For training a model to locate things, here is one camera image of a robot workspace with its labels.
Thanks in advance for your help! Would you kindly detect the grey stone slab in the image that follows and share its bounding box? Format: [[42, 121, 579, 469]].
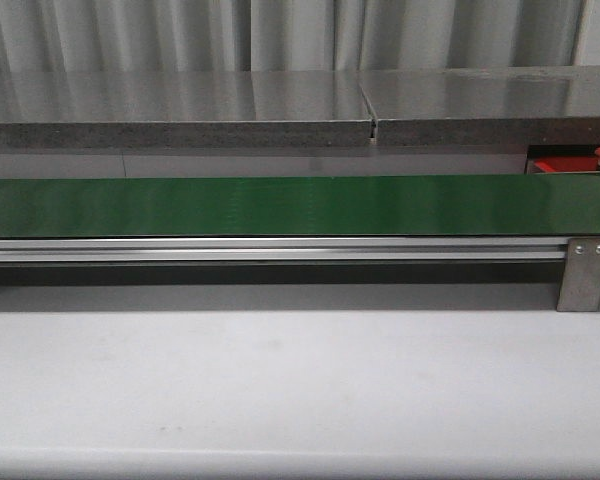
[[359, 66, 600, 147], [0, 71, 374, 150]]

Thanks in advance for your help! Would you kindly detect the left grey stone slab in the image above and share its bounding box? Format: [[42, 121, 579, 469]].
[[0, 71, 374, 150]]

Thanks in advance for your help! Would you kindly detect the aluminium conveyor side rail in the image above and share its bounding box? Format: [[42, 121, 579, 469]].
[[0, 237, 569, 263]]

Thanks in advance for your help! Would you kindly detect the steel conveyor support bracket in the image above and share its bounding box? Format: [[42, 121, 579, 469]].
[[556, 237, 600, 312]]

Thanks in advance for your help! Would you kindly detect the grey pleated curtain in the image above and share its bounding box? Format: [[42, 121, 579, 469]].
[[0, 1, 585, 72]]

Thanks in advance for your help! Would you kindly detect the red plastic bin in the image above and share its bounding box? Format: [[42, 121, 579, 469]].
[[527, 156, 598, 174]]

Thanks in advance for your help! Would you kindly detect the right grey stone slab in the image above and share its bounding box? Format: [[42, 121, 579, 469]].
[[359, 66, 600, 147]]

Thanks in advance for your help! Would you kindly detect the green conveyor belt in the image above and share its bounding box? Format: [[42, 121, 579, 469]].
[[0, 174, 600, 239]]

